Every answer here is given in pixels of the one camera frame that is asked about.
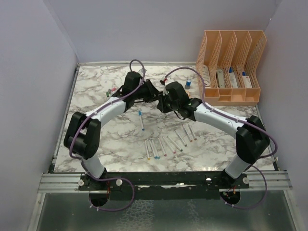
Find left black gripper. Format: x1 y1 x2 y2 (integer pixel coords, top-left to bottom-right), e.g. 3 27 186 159
132 78 159 103

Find brown cap marker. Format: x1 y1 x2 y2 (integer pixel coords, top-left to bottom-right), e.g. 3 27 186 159
188 124 197 141

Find pink cap marker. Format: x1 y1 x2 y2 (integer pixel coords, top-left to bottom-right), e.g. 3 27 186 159
163 137 176 154

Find magenta cap marker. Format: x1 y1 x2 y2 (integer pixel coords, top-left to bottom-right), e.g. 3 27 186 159
158 137 167 156

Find light blue cap marker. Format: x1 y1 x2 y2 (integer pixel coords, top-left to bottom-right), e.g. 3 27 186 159
149 139 160 159

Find green cap marker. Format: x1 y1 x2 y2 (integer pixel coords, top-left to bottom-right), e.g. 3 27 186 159
144 140 151 160

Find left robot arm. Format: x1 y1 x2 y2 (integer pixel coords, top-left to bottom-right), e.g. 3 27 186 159
64 71 161 190

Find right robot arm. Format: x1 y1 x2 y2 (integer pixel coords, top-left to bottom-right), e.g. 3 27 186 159
157 82 270 188

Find blue grey round stamp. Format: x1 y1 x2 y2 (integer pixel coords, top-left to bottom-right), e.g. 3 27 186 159
185 79 192 90

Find peach plastic file organizer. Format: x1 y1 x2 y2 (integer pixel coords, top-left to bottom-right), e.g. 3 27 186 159
196 30 267 106

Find white box in organizer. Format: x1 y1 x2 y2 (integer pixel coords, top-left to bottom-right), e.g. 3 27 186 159
242 71 252 88

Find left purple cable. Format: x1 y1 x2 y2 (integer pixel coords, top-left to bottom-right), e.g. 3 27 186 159
69 59 147 212

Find purple cable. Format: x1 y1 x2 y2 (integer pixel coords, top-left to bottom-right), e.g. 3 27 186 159
69 59 147 212
160 67 278 209

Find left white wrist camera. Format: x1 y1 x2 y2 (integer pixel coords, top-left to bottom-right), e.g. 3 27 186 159
138 69 147 76

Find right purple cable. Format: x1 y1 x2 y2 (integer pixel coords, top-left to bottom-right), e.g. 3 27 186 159
160 67 278 209

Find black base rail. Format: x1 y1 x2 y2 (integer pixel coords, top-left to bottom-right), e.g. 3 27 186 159
78 171 249 201

